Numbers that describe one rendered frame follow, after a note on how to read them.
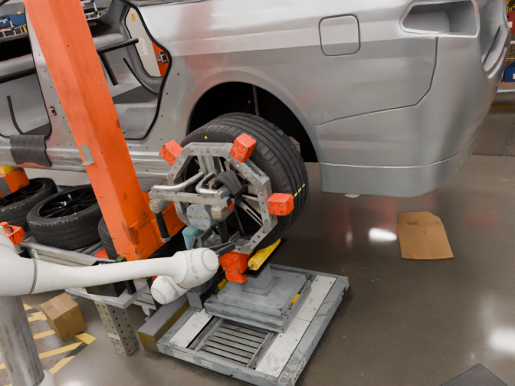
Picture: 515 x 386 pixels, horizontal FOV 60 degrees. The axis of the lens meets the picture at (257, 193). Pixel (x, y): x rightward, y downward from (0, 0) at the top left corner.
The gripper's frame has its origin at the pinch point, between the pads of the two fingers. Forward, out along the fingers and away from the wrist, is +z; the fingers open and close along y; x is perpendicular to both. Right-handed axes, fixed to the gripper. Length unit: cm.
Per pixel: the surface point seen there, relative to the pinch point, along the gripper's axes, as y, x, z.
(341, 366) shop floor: 35, -83, 20
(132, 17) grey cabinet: -464, 69, 454
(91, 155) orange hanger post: -71, 30, 5
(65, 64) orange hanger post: -67, 72, 5
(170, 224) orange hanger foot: -64, -23, 33
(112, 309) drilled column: -77, -51, -11
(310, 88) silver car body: 20, 43, 57
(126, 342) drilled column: -77, -74, -11
